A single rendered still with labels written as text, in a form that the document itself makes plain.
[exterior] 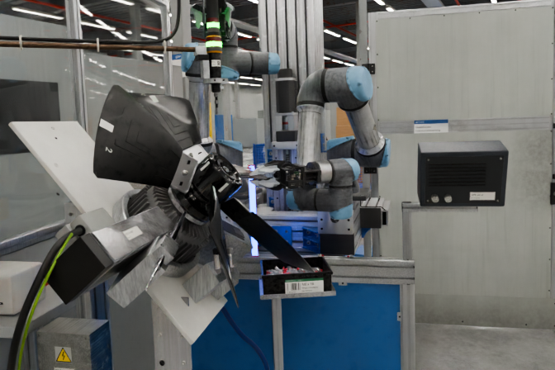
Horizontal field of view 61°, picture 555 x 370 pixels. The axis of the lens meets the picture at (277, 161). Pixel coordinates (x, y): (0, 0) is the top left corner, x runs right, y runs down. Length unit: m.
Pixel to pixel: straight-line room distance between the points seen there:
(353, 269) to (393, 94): 1.60
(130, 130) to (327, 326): 1.05
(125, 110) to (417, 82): 2.25
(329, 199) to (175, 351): 0.64
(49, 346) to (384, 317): 1.04
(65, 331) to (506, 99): 2.63
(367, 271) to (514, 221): 1.69
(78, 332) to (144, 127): 0.54
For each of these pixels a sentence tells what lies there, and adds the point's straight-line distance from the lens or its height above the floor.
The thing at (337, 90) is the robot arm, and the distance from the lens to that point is 1.57.
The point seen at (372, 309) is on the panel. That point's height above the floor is 0.68.
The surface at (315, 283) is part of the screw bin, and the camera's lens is 1.49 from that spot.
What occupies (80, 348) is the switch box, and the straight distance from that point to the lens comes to 1.33.
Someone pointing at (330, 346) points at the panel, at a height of 0.54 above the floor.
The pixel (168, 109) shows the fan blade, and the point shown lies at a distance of 1.40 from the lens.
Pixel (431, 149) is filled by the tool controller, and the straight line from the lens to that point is 1.59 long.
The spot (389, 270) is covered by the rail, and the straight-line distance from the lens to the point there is 1.68.
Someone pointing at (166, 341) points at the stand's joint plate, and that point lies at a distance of 1.31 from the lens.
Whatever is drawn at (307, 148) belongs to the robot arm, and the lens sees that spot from 1.57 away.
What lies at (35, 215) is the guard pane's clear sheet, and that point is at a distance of 1.83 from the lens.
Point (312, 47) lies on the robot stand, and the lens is 2.16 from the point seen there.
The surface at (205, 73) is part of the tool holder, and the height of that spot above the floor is 1.48.
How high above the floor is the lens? 1.34
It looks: 5 degrees down
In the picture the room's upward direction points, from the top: 2 degrees counter-clockwise
